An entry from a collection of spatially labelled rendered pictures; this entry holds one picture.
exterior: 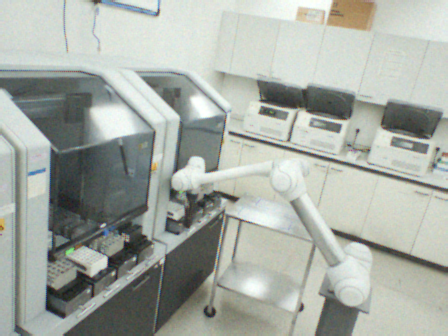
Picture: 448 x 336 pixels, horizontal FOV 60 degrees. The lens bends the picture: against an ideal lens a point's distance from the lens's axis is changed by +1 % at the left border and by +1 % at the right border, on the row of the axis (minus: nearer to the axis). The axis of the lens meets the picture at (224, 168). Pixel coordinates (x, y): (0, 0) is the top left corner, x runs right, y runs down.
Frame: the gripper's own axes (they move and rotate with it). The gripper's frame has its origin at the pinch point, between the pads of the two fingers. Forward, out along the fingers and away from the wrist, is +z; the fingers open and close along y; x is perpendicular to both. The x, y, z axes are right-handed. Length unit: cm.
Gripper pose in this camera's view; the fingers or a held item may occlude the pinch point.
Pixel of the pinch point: (188, 222)
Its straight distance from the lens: 233.4
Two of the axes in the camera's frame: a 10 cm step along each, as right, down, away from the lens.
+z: -1.5, 9.4, 3.1
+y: -4.1, 2.2, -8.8
